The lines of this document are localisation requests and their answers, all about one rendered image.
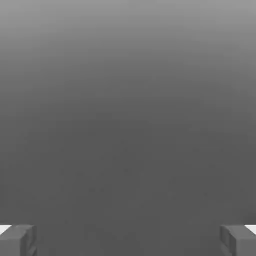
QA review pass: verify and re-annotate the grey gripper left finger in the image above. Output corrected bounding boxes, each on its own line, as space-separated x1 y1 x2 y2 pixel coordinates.
0 224 38 256

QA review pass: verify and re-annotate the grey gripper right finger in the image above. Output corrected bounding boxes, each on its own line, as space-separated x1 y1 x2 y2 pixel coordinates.
219 224 256 256

